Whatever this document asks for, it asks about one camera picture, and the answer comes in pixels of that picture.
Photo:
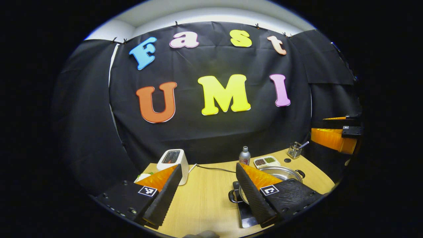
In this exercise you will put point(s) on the stainless steel pot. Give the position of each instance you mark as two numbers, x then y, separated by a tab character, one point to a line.
284	172

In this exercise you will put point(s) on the sandwich with lettuce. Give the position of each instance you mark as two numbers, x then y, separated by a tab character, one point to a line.
149	173

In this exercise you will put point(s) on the white rectangular plate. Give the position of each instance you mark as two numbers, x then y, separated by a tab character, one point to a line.
140	178

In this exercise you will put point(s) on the metal spoon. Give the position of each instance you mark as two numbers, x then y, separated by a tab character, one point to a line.
304	144

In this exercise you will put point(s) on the white divided spice tray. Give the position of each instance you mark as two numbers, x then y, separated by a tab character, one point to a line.
266	162

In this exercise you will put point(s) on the black induction cooktop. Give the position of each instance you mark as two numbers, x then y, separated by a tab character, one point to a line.
246	216

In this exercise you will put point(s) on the white toaster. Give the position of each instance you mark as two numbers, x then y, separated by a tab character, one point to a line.
172	158

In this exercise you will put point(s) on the silver spray bottle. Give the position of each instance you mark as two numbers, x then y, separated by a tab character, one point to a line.
244	157

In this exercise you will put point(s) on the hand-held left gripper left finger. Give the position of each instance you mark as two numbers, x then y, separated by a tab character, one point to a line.
165	195

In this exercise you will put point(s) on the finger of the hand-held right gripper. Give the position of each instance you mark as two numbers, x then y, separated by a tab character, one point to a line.
337	123
330	138

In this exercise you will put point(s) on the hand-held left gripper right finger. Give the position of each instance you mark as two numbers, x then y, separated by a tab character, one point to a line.
252	195

